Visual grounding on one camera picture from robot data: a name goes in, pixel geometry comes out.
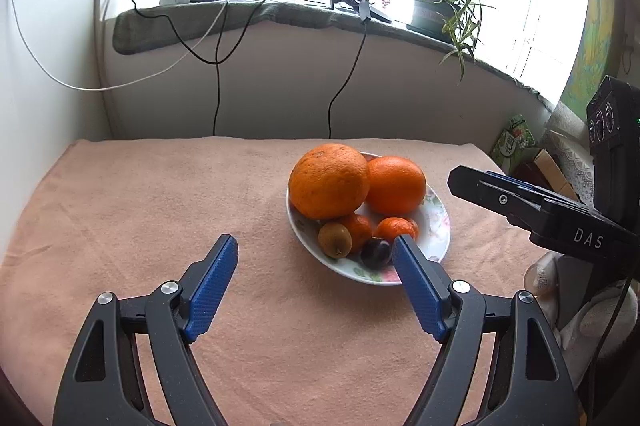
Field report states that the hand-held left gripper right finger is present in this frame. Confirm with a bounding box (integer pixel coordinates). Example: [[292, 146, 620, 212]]
[[391, 234, 583, 426]]

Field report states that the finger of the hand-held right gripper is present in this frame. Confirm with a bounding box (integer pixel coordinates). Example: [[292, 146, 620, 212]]
[[446, 164, 553, 233], [481, 170, 591, 211]]

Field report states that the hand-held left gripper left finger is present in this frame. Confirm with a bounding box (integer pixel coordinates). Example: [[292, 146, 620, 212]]
[[52, 233, 240, 426]]

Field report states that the white floral plate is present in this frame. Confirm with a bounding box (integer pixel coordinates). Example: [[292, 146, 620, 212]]
[[286, 151, 451, 286]]

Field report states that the small green-stemmed tangerine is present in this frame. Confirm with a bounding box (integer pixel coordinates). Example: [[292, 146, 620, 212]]
[[375, 217, 420, 242]]

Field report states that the large smooth orange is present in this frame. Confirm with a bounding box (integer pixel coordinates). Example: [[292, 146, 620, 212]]
[[365, 156, 427, 215]]

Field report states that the large speckled orange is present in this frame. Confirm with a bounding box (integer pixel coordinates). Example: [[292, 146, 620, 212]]
[[288, 144, 371, 221]]

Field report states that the person's right hand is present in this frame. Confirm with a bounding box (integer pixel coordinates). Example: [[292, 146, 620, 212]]
[[527, 251, 640, 354]]

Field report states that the cardboard box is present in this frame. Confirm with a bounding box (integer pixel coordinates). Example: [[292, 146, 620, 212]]
[[532, 148, 578, 202]]

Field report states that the white lace cloth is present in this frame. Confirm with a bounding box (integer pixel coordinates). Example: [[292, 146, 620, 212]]
[[542, 103, 596, 202]]

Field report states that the green printed package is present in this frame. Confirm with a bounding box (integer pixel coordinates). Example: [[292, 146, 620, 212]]
[[490, 115, 538, 167]]

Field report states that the pink towel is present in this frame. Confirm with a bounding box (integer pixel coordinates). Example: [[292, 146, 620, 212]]
[[0, 136, 591, 426]]

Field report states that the potted spider plant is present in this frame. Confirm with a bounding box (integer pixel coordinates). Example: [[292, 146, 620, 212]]
[[385, 0, 496, 84]]

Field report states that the grey windowsill cloth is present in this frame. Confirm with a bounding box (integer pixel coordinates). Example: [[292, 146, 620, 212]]
[[112, 0, 556, 112]]

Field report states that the white board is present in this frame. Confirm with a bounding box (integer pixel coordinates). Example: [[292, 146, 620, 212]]
[[0, 0, 113, 257]]

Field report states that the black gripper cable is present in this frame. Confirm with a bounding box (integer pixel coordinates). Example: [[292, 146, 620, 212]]
[[589, 278, 632, 426]]

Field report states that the yellow green wall poster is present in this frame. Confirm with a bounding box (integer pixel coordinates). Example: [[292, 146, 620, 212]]
[[560, 0, 626, 107]]

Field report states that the thin black device cable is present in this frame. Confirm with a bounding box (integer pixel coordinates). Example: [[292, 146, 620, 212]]
[[327, 18, 370, 139]]

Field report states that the black power cable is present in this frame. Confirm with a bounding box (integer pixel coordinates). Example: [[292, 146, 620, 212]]
[[129, 0, 268, 138]]

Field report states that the long white cable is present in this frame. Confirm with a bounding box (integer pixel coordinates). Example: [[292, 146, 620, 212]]
[[6, 0, 241, 93]]

